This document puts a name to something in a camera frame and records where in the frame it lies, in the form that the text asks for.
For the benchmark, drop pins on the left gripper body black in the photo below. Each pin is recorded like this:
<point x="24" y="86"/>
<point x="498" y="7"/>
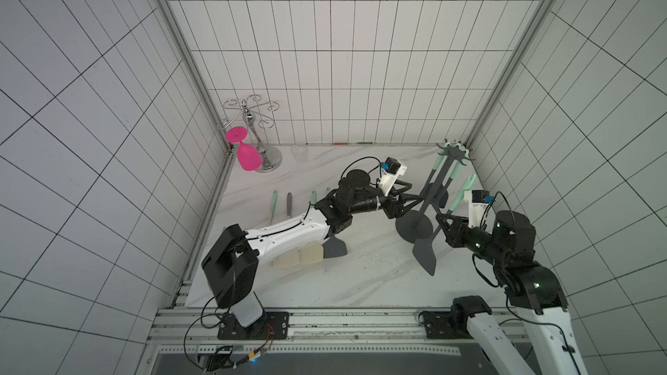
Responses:
<point x="391" y="205"/>

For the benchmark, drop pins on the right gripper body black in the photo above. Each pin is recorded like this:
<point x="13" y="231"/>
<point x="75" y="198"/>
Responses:
<point x="452" y="232"/>

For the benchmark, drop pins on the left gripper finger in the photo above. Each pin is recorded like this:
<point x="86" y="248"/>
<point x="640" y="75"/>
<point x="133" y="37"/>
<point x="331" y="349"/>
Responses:
<point x="402" y="192"/>
<point x="404" y="206"/>

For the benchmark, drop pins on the grey utensil green handle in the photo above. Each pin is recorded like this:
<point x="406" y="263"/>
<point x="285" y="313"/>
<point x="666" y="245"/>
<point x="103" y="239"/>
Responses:
<point x="334" y="248"/>

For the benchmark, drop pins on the cream spatula green handle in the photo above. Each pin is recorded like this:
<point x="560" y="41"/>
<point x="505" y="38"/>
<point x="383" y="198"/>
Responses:
<point x="273" y="204"/>

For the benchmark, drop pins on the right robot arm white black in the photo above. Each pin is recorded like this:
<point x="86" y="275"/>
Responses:
<point x="533" y="295"/>

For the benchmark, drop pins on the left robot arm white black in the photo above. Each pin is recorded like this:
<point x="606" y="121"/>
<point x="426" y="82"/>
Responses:
<point x="231" y="265"/>

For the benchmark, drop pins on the grey kitchen utensil rack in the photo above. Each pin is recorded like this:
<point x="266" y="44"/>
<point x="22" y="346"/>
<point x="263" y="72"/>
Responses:
<point x="415" y="224"/>

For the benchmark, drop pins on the small clear glass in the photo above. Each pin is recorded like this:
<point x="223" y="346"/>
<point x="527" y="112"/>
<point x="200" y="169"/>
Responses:
<point x="300" y="152"/>

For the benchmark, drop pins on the pink plastic wine glass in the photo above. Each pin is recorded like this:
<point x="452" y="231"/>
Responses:
<point x="247" y="155"/>

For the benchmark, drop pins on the chrome glass holder stand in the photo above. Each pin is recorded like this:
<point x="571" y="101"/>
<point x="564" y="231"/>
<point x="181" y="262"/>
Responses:
<point x="248" y="114"/>

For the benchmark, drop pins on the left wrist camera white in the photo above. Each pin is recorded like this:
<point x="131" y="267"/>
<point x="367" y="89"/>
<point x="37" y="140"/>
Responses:
<point x="390" y="171"/>

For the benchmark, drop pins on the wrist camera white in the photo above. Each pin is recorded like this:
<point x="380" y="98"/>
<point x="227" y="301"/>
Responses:
<point x="477" y="202"/>
<point x="390" y="171"/>

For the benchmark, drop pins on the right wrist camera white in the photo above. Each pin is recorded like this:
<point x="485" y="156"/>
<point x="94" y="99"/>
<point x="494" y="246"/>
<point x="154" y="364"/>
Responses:
<point x="477" y="202"/>

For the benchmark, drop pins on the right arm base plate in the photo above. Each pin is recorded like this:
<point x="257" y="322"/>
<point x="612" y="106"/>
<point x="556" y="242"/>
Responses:
<point x="443" y="324"/>

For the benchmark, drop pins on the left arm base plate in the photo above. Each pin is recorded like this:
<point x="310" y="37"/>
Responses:
<point x="271" y="326"/>

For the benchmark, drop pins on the aluminium mounting rail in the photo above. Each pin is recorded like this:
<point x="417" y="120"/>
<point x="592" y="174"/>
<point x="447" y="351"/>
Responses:
<point x="186" y="333"/>

